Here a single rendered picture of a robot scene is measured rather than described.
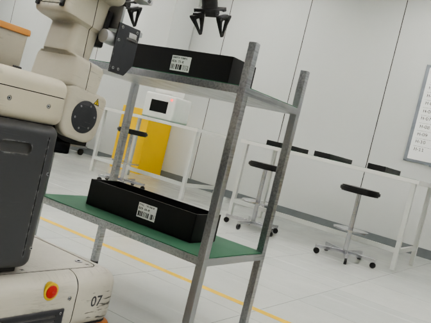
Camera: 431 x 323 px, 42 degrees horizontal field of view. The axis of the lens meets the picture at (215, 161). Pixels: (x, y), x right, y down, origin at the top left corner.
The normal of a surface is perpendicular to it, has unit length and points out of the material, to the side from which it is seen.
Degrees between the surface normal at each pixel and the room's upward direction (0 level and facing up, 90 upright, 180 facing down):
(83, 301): 90
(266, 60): 90
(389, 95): 90
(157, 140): 90
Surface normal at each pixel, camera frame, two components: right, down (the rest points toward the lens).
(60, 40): -0.50, -0.23
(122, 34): 0.80, 0.22
